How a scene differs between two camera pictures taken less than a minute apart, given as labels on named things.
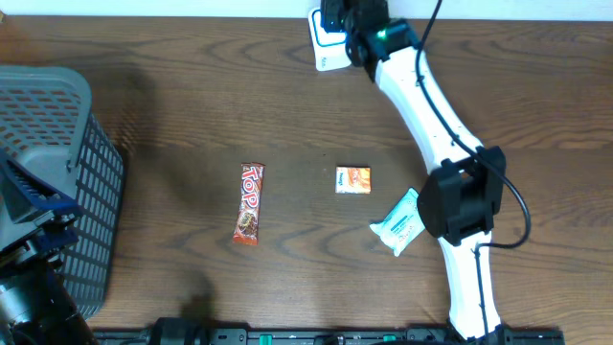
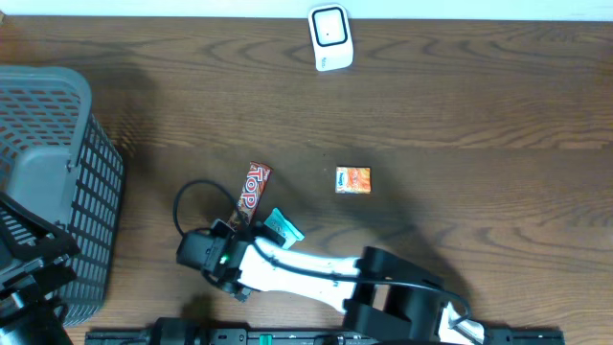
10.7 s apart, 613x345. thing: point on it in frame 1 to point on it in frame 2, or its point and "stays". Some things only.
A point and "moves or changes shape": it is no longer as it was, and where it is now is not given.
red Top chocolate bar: x=247 y=221 moves or changes shape
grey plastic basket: x=47 y=124 stays
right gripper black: x=329 y=13 to x=261 y=232
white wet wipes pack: x=402 y=224 to x=284 y=228
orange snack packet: x=352 y=179 stays
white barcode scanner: x=329 y=35 stays
